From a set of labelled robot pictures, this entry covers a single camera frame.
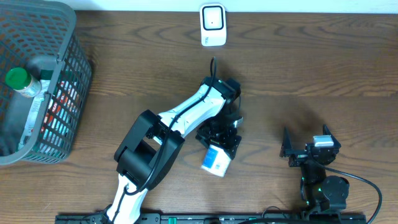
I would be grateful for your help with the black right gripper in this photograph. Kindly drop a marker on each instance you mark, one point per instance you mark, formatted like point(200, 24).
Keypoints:
point(299, 156)

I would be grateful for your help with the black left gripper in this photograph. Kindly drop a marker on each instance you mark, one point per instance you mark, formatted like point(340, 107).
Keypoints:
point(227, 143)

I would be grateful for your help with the white blue labelled jar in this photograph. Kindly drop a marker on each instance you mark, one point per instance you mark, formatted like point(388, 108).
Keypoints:
point(216, 161)

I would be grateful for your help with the green lid white jar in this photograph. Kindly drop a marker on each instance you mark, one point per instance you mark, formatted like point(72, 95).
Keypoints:
point(23, 82)

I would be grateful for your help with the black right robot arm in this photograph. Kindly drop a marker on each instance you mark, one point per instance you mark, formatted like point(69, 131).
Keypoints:
point(324, 194)

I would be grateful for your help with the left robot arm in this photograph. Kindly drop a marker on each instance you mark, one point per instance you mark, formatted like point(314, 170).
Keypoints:
point(154, 141)

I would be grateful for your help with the white barcode scanner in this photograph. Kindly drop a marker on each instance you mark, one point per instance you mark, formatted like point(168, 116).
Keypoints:
point(213, 25)

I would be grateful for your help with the grey plastic mesh basket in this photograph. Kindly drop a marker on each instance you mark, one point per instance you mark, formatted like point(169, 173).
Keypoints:
point(40, 37)

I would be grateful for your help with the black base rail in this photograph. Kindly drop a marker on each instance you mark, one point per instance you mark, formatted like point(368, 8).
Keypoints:
point(272, 217)

